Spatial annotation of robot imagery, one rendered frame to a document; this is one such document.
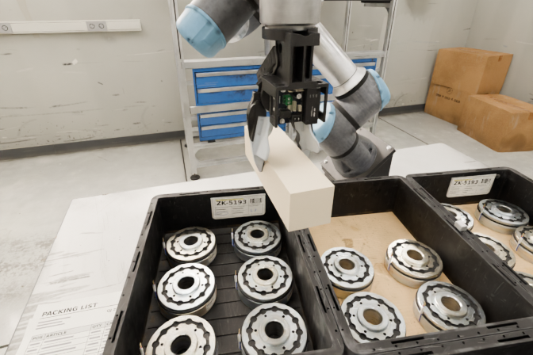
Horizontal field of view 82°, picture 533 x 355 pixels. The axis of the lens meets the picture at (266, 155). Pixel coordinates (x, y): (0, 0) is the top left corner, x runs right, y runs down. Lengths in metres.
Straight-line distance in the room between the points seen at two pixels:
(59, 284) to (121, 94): 2.48
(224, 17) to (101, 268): 0.71
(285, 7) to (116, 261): 0.77
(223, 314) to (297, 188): 0.30
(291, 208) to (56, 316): 0.63
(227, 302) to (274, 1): 0.50
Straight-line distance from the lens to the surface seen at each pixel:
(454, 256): 0.71
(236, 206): 0.73
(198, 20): 0.48
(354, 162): 1.01
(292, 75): 0.38
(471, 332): 0.54
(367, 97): 0.94
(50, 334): 0.86
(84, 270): 0.96
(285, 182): 0.41
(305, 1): 0.39
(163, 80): 3.20
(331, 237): 0.75
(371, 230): 0.79
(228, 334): 0.59
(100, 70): 3.23
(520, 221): 0.94
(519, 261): 0.86
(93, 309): 0.86
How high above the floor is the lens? 1.32
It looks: 27 degrees down
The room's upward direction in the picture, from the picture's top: straight up
